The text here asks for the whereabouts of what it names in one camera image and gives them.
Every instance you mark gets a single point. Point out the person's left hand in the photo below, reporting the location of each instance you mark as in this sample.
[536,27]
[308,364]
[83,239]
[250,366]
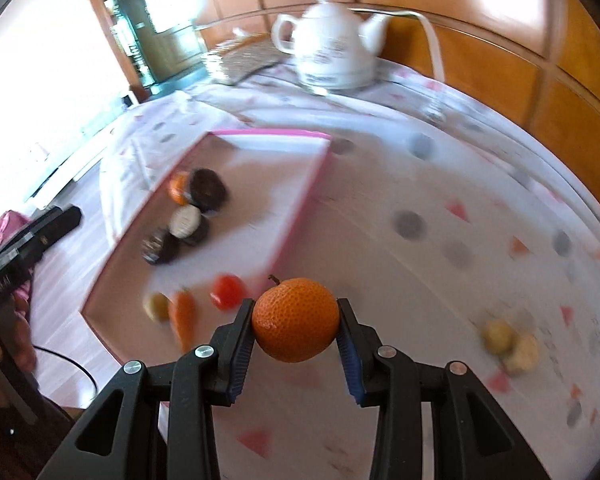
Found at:
[17,357]

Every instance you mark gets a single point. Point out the small yellow-green fruit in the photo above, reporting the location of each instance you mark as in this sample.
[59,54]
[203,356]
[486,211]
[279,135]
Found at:
[498,337]

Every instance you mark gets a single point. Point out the wooden door with window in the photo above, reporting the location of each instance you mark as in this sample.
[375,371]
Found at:
[155,41]

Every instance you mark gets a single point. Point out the red tomato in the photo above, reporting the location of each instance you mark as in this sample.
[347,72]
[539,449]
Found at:
[227,292]

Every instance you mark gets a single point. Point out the small orange carrot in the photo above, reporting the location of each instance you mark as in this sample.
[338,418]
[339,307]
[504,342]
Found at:
[182,316]

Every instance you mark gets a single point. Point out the dark brown oblong fruit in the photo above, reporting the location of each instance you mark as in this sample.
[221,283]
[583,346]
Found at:
[205,190]

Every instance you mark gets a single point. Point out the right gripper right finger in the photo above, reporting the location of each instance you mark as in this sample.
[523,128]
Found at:
[379,376]

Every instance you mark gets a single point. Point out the pink shallow tray box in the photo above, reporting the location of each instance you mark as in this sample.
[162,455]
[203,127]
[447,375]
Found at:
[269,175]

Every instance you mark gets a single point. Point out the patterned white tablecloth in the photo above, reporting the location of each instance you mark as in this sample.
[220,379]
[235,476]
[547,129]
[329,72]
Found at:
[433,215]

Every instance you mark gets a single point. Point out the orange tangerine with stem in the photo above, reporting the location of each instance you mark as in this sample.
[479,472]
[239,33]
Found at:
[177,187]

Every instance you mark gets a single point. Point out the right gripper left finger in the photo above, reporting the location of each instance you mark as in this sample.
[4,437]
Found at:
[210,375]

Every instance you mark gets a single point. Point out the white ceramic electric kettle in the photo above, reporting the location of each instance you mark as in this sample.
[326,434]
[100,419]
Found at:
[332,47]

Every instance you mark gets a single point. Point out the round dark brown fruit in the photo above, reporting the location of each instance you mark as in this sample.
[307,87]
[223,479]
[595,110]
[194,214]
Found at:
[159,247]

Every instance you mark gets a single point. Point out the tan small round fruit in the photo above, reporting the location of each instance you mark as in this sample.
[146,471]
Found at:
[157,307]

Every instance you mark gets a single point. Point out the ornate cream tissue box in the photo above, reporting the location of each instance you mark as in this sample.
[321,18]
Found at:
[235,59]

